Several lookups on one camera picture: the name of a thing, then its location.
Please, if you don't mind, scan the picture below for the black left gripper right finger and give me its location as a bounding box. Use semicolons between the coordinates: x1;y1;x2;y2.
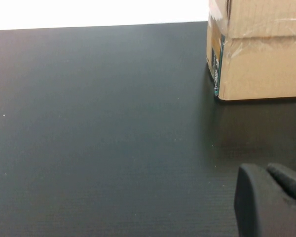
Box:
266;162;296;210

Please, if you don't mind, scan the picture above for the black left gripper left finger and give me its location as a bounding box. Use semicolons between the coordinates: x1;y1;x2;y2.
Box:
233;163;296;237

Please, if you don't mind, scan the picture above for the brown cardboard box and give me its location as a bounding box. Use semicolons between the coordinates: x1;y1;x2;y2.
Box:
206;0;296;101

